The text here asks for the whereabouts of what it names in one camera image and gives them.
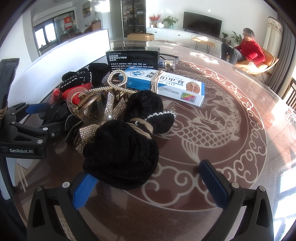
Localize black ribbon hair clip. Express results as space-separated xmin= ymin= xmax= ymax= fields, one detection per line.
xmin=38 ymin=102 xmax=70 ymax=132

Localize white partition board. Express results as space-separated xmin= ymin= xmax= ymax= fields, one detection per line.
xmin=7 ymin=28 xmax=110 ymax=109

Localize white and blue medicine box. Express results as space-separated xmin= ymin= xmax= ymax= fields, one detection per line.
xmin=125 ymin=68 xmax=205 ymax=107

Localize beige rubber band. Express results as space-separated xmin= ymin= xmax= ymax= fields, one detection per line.
xmin=150 ymin=71 xmax=166 ymax=93
xmin=129 ymin=118 xmax=153 ymax=139

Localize dark glass display cabinet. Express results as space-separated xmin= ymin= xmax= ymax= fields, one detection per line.
xmin=121 ymin=0 xmax=147 ymax=38

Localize white television cabinet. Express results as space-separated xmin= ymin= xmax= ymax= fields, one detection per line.
xmin=146 ymin=27 xmax=229 ymax=55

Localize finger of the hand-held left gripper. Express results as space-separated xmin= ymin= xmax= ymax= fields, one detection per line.
xmin=7 ymin=102 xmax=58 ymax=123
xmin=9 ymin=120 xmax=67 ymax=145

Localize patterned brown desktop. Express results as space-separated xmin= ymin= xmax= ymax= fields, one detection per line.
xmin=14 ymin=38 xmax=296 ymax=241

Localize black bow with white stitching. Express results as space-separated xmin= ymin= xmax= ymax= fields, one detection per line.
xmin=59 ymin=63 xmax=111 ymax=92

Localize wooden side table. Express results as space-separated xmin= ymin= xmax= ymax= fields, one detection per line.
xmin=192 ymin=37 xmax=215 ymax=55

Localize transparent hair claw clip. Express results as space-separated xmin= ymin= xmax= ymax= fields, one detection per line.
xmin=67 ymin=91 xmax=105 ymax=127

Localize black television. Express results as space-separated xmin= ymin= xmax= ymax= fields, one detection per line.
xmin=183 ymin=11 xmax=223 ymax=39

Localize black cardboard box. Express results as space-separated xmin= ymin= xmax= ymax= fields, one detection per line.
xmin=106 ymin=47 xmax=161 ymax=71

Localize wooden dining chair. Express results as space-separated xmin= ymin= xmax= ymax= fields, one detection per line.
xmin=283 ymin=77 xmax=296 ymax=108

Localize large leafy potted plant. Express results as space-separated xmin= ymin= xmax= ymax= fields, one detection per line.
xmin=230 ymin=31 xmax=243 ymax=45

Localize black rhinestone hair claw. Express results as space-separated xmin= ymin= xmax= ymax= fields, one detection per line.
xmin=65 ymin=115 xmax=100 ymax=154

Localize beige cosmetic tube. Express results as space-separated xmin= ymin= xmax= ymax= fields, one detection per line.
xmin=158 ymin=58 xmax=178 ymax=70

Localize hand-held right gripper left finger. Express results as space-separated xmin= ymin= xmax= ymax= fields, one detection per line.
xmin=27 ymin=173 xmax=100 ymax=241

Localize black-framed glasses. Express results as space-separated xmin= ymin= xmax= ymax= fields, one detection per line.
xmin=159 ymin=53 xmax=180 ymax=62

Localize orange lounge chair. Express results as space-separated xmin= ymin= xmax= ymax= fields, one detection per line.
xmin=236 ymin=49 xmax=279 ymax=75

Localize pearl hair clip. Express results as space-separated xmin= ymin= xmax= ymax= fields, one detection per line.
xmin=80 ymin=71 xmax=137 ymax=100

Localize large black velvet bow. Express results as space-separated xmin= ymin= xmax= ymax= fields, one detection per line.
xmin=83 ymin=90 xmax=175 ymax=190

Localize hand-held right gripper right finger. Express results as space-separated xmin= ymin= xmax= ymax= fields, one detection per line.
xmin=199 ymin=159 xmax=274 ymax=241

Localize grey curtain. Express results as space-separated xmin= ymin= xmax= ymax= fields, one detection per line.
xmin=268 ymin=9 xmax=295 ymax=93

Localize white curtain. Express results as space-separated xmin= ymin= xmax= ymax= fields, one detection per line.
xmin=264 ymin=17 xmax=284 ymax=56

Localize red flower plant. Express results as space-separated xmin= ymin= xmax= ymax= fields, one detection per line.
xmin=149 ymin=14 xmax=162 ymax=28

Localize red hair accessory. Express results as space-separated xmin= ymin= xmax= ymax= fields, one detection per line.
xmin=51 ymin=85 xmax=85 ymax=106

